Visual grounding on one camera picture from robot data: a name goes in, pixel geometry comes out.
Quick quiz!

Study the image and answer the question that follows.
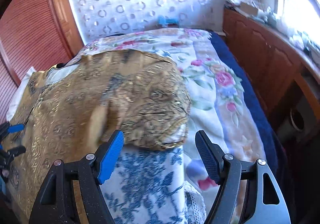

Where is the gold patterned garment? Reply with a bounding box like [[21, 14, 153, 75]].
[[3, 49, 191, 217]]

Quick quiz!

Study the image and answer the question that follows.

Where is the navy blue mattress edge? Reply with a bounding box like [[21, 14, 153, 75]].
[[208, 30, 287, 183]]

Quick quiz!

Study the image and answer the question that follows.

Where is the round waste bin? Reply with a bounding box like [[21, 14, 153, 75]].
[[289, 108, 305, 132]]

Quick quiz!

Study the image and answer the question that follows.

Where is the blue floral white bedsheet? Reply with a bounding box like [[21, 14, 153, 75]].
[[100, 145, 207, 223]]

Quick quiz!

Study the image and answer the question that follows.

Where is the pink floral quilt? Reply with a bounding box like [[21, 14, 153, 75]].
[[80, 27, 266, 224]]

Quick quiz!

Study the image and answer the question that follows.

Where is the brown wooden slatted wardrobe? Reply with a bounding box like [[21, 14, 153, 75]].
[[1, 0, 84, 122]]

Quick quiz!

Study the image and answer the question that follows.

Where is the long wooden sideboard cabinet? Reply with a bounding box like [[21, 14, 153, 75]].
[[223, 8, 319, 143]]

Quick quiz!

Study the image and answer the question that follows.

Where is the blue box on bed end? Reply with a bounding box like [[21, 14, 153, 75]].
[[158, 16, 180, 28]]

